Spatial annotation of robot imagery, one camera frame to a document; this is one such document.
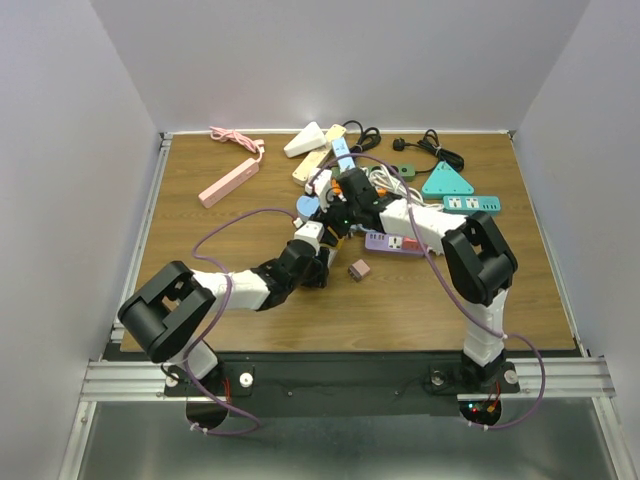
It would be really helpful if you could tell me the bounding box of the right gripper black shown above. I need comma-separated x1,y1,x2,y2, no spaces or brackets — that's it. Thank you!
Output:
311,191,360,250

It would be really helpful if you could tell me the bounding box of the yellow cube socket adapter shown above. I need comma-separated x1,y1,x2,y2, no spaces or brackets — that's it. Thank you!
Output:
327,237,347,253

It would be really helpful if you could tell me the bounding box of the small pink plug adapter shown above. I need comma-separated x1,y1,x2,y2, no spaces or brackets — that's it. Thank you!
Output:
347,259,371,282

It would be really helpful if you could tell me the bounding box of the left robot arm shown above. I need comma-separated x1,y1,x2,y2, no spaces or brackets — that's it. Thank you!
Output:
117,240,330,394

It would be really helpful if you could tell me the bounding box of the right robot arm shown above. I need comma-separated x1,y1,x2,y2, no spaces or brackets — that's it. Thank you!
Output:
306,168,518,390

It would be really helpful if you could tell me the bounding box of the purple pink power strip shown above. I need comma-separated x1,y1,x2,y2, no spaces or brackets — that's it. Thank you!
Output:
365,232,424,257

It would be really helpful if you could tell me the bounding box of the round light blue socket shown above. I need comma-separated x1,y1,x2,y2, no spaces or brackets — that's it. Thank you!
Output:
296,195,319,222

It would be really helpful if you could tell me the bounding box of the dark green power strip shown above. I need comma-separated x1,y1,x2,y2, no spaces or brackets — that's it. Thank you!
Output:
393,164,416,182

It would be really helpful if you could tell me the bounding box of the light blue power strip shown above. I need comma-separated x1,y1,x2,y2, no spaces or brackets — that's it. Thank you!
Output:
332,137,355,173

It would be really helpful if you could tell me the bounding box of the beige wooden power strip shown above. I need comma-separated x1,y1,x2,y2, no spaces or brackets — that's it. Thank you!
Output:
291,124,346,186

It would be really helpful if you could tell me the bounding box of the white triangular power strip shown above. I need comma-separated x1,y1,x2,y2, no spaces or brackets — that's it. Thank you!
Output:
283,121,326,158

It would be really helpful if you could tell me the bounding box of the teal triangular power strip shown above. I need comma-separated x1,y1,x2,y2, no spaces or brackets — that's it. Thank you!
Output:
421,161,474,199

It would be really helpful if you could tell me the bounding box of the teal long power strip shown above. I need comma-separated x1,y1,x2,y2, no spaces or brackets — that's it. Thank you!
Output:
442,195,502,215

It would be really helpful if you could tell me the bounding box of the white coiled cable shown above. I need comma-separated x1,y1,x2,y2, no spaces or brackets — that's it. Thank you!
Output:
367,167,441,209

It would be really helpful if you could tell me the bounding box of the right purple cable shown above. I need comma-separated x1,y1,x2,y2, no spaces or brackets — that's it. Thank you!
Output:
309,154,547,432

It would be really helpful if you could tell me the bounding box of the purple cable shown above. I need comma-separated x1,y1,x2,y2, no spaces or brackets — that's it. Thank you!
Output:
182,208,301,436
309,154,547,432

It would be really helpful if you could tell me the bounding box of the black coiled cable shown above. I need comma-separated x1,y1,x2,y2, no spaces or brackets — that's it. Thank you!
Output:
344,119,382,161

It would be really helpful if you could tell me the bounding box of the black cable with plug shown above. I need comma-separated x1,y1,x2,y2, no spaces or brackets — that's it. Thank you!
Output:
393,128,465,171

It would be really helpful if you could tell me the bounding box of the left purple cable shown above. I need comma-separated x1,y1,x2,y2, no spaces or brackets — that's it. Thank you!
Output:
182,208,301,436

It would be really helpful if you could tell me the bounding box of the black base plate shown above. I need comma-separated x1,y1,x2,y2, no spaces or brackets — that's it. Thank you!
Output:
163,351,520,420

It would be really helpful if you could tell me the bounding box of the pink coiled cable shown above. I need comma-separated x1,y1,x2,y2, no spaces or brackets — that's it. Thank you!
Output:
209,126,266,155

